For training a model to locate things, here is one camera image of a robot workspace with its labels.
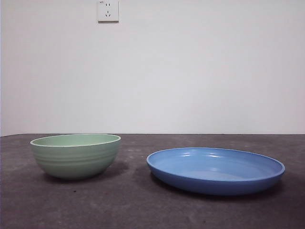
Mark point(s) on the green ribbed bowl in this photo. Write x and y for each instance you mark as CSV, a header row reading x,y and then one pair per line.
x,y
74,162

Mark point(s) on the blue round plate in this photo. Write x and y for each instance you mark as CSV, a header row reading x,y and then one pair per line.
x,y
214,183

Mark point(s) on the white wall socket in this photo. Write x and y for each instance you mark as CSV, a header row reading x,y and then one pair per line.
x,y
108,14

